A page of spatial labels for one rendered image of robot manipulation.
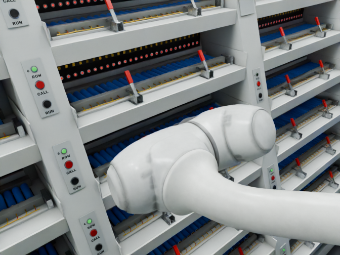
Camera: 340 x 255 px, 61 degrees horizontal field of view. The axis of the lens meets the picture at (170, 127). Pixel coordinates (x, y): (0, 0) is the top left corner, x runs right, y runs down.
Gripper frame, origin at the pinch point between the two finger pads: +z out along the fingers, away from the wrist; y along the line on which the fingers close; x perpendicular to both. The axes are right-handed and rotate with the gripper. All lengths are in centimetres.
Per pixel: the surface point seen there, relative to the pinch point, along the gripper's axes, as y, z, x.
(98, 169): -14.4, 5.1, -2.4
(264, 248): 39, 12, -63
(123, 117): -5.9, -3.5, 8.8
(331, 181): 96, 12, -60
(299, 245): 66, 18, -79
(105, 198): -16.9, -0.6, -8.8
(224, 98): 42.3, 10.3, 1.4
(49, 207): -29.2, 3.2, -5.4
